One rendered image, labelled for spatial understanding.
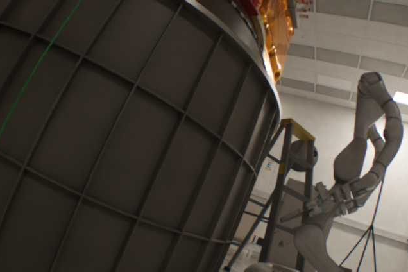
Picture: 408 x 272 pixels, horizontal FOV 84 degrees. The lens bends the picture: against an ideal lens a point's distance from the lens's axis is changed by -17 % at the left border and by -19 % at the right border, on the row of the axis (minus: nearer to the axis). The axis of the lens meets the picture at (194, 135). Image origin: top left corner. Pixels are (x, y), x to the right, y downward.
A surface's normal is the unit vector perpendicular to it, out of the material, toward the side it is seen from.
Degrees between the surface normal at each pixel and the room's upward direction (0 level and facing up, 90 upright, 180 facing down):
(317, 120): 90
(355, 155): 91
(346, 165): 90
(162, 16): 90
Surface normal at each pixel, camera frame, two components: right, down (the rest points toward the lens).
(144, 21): 0.36, -0.08
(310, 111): -0.36, -0.38
